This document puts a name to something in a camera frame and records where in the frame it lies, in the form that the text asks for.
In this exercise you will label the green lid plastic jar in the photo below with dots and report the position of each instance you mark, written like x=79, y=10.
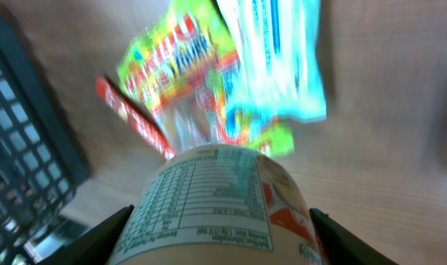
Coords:
x=220, y=204

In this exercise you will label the grey plastic shopping basket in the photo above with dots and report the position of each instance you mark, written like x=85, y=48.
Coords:
x=40, y=168

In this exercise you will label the Haribo gummy candy bag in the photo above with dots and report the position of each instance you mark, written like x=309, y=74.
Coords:
x=183, y=71

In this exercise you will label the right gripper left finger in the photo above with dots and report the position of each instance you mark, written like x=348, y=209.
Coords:
x=95, y=246

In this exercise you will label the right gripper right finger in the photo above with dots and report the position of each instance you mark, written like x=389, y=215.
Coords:
x=342, y=246

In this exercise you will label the red Nescafe stick sachet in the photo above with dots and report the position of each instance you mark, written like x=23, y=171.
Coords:
x=144, y=126

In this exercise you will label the mint green tissue pack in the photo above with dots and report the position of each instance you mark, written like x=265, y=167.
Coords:
x=276, y=43

